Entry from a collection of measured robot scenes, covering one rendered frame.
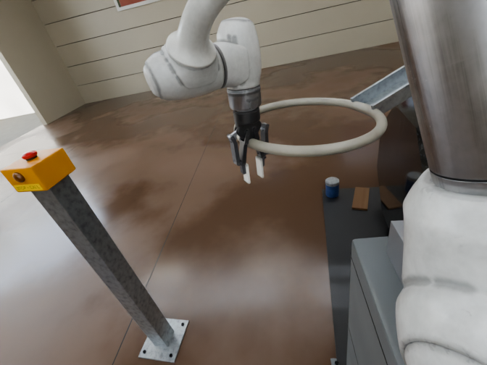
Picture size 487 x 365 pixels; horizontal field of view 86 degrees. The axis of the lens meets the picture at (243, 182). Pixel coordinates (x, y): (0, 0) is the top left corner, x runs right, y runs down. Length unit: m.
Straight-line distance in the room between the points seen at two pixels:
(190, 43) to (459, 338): 0.54
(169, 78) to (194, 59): 0.06
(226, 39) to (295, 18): 6.55
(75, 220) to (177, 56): 0.65
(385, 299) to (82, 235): 0.89
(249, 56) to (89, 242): 0.79
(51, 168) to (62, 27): 7.94
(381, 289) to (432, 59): 0.48
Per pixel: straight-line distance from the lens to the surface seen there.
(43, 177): 0.92
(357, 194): 2.10
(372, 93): 1.11
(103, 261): 1.11
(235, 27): 0.68
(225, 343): 1.49
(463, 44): 0.21
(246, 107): 0.70
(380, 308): 0.60
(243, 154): 0.77
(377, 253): 0.68
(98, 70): 8.56
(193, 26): 0.55
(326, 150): 0.70
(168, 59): 0.59
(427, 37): 0.22
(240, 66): 0.66
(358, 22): 7.48
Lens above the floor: 1.31
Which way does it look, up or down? 33 degrees down
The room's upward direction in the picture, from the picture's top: 13 degrees counter-clockwise
